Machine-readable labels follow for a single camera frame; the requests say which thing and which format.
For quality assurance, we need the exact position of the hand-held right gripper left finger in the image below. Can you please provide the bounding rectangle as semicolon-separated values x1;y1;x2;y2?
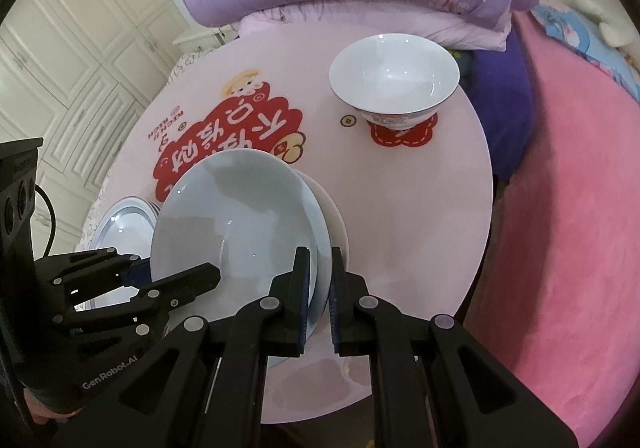
50;246;319;448

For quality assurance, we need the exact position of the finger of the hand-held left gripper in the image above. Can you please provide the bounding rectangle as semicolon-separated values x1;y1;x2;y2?
52;264;222;337
35;250;151;314

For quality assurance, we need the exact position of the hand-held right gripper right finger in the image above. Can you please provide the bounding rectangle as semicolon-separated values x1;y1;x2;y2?
327;246;578;448

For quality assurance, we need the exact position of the large grey-rimmed plate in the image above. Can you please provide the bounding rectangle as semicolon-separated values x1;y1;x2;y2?
92;196;161;311

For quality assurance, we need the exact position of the plain white deep plate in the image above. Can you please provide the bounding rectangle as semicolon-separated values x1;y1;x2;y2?
150;149;321;340

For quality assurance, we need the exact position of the round pink printed table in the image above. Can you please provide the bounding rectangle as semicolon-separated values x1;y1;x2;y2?
80;20;493;424

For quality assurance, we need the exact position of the cream panelled wardrobe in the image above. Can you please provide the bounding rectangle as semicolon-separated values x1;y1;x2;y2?
0;0;193;249

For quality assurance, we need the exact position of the cream nightstand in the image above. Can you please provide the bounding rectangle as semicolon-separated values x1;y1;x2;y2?
177;25;241;51

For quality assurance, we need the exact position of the white bowl grey rim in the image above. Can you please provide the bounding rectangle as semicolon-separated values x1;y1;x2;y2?
328;34;461;131

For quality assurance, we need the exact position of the bright pink fleece blanket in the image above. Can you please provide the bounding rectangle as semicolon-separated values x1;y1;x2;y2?
467;10;640;444

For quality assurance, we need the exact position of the light pink quilt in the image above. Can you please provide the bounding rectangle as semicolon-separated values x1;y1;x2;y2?
239;0;513;54

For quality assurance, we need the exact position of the dark purple blanket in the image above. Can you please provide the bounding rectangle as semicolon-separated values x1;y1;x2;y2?
452;33;533;179

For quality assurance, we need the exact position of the blue floral pillow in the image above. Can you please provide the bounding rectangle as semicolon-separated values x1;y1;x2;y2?
530;3;640;104

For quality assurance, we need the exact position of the cream plush toy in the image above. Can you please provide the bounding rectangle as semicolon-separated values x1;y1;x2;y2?
597;3;638;48

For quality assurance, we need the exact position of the black cable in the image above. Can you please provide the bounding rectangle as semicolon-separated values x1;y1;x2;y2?
34;180;57;261

